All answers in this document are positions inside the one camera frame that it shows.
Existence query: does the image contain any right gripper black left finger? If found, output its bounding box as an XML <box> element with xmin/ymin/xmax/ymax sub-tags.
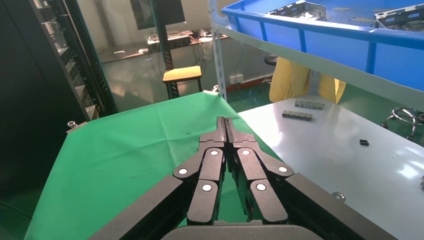
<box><xmin>172</xmin><ymin>116</ymin><xmax>228</xmax><ymax>226</ymax></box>

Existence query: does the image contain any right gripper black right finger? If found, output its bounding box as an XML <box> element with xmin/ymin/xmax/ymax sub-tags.
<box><xmin>225</xmin><ymin>117</ymin><xmax>295</xmax><ymax>224</ymax></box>

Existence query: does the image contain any green table cloth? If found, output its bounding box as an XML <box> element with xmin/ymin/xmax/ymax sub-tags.
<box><xmin>23</xmin><ymin>91</ymin><xmax>289</xmax><ymax>240</ymax></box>

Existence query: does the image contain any yellow seat black stool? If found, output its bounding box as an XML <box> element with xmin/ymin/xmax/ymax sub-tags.
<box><xmin>161</xmin><ymin>65</ymin><xmax>203</xmax><ymax>100</ymax></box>

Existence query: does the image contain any white perforated shelf upright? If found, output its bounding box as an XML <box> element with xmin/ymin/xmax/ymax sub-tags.
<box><xmin>208</xmin><ymin>0</ymin><xmax>228</xmax><ymax>101</ymax></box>

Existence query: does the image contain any black round stool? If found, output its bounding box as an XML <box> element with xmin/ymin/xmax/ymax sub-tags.
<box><xmin>263</xmin><ymin>53</ymin><xmax>279</xmax><ymax>67</ymax></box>

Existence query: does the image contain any brown wooden desk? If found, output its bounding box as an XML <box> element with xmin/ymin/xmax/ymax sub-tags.
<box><xmin>97</xmin><ymin>31</ymin><xmax>231</xmax><ymax>64</ymax></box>

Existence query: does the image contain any white metal shelf board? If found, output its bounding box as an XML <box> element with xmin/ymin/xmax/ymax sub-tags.
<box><xmin>211</xmin><ymin>23</ymin><xmax>424</xmax><ymax>112</ymax></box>

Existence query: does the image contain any chrome chair base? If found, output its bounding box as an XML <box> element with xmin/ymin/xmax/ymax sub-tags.
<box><xmin>380</xmin><ymin>106</ymin><xmax>424</xmax><ymax>143</ymax></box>

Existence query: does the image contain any blue plastic bin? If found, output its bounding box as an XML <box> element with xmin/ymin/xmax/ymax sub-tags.
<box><xmin>221</xmin><ymin>0</ymin><xmax>424</xmax><ymax>92</ymax></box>

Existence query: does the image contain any dark monitor panel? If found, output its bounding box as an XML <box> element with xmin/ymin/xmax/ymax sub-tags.
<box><xmin>129</xmin><ymin>0</ymin><xmax>186</xmax><ymax>31</ymax></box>

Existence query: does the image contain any black server rack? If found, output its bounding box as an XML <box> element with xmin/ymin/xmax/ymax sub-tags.
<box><xmin>0</xmin><ymin>0</ymin><xmax>119</xmax><ymax>200</ymax></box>

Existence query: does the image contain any grey metal rail piece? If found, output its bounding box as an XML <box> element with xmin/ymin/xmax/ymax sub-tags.
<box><xmin>294</xmin><ymin>99</ymin><xmax>326</xmax><ymax>111</ymax></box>
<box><xmin>281</xmin><ymin>110</ymin><xmax>314</xmax><ymax>122</ymax></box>

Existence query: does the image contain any black metal post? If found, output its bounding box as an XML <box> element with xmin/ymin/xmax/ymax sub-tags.
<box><xmin>149</xmin><ymin>0</ymin><xmax>181</xmax><ymax>100</ymax></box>

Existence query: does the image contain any silver sheet metal bracket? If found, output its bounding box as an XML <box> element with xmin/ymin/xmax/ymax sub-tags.
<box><xmin>266</xmin><ymin>0</ymin><xmax>328</xmax><ymax>21</ymax></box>
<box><xmin>374</xmin><ymin>3</ymin><xmax>424</xmax><ymax>31</ymax></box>

